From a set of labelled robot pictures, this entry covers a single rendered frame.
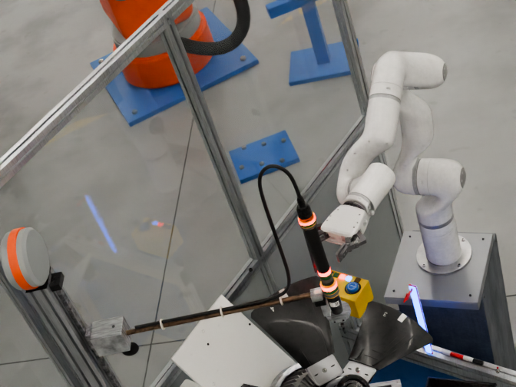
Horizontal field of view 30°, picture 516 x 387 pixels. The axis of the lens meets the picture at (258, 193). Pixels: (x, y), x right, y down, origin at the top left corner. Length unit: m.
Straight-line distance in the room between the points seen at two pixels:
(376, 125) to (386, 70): 0.17
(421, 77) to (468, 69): 3.05
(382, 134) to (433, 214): 0.59
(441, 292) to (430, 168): 0.45
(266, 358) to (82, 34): 4.97
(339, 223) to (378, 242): 1.77
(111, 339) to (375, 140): 0.90
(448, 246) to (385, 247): 1.10
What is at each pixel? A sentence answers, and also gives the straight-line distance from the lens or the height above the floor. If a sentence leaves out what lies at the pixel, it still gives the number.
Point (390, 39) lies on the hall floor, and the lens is 6.28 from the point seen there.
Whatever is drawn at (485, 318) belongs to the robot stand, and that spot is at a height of 0.82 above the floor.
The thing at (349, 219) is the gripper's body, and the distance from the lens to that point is 2.53.
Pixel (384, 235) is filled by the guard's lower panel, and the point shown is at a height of 0.40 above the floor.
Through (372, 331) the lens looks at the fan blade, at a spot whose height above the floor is 1.18.
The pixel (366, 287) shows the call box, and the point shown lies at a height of 1.06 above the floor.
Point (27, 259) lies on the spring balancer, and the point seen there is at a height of 1.92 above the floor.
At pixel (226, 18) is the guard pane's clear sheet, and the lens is 3.17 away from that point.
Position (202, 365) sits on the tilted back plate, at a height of 1.30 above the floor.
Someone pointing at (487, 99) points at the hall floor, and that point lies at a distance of 5.61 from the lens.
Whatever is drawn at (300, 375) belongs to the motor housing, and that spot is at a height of 1.16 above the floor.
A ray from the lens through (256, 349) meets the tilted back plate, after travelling 2.93.
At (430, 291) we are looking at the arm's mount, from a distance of 3.28.
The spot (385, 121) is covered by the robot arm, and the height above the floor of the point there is 1.78.
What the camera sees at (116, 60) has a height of 2.05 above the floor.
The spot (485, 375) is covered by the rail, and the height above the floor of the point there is 0.85.
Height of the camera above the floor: 3.38
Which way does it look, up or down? 39 degrees down
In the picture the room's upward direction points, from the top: 20 degrees counter-clockwise
